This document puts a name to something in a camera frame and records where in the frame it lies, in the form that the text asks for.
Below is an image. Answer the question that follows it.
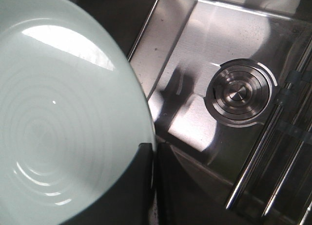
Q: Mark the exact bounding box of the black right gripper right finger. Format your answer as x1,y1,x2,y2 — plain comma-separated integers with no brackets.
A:
157,143,234,225

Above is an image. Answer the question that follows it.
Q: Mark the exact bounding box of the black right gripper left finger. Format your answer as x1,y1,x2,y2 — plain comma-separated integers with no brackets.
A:
63,143,154,225

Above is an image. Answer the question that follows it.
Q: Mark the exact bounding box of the pale green round plate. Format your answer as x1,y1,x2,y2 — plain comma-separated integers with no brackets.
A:
0,0,155,225

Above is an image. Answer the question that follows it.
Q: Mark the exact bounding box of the roll-up steel drying rack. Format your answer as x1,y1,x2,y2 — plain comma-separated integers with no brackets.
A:
225,44,312,225

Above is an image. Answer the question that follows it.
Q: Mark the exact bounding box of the steel sink drain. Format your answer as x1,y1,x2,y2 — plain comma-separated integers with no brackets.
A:
203,58,278,128

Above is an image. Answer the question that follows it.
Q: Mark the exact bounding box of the stainless steel sink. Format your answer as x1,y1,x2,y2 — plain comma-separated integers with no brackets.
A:
73,0,312,225

